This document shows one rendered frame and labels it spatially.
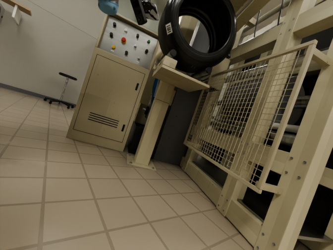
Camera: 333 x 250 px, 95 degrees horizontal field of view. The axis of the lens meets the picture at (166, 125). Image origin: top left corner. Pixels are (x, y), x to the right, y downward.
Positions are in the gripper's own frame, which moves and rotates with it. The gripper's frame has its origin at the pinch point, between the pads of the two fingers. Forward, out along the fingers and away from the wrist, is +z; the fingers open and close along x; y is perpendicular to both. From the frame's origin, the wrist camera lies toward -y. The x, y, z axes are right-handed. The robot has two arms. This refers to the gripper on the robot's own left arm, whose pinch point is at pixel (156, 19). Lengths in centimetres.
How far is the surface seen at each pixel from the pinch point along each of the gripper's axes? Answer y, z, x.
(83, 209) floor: -95, -32, 18
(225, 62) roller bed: 0, 81, -19
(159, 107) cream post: -41, 45, 32
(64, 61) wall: 110, 96, 344
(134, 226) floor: -103, -20, 1
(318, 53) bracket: -31, 26, -69
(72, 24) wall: 192, 102, 317
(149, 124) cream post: -56, 40, 40
